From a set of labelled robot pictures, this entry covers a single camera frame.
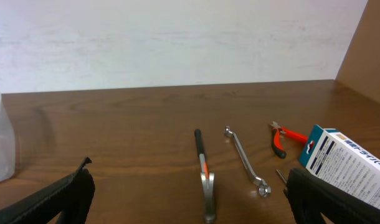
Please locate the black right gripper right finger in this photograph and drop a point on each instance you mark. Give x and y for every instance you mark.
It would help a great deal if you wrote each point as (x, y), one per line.
(312, 199)

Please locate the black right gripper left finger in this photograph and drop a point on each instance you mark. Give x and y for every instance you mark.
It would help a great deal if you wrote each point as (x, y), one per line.
(69, 199)

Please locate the yellow black screwdriver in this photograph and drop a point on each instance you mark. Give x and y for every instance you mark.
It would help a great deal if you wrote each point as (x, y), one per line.
(282, 177)

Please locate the silver offset ring wrench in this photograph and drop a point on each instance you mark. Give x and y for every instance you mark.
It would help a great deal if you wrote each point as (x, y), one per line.
(264, 189)

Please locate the white teal screwdriver box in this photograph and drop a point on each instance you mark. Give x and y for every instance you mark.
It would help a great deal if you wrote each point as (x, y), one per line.
(333, 157)

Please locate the clear plastic container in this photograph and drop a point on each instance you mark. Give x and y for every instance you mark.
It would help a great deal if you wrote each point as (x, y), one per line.
(7, 145)

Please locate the brown cardboard panel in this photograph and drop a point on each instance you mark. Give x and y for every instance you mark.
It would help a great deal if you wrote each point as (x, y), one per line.
(360, 69)

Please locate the red black handled pliers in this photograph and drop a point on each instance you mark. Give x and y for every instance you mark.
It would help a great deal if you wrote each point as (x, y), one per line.
(277, 130)

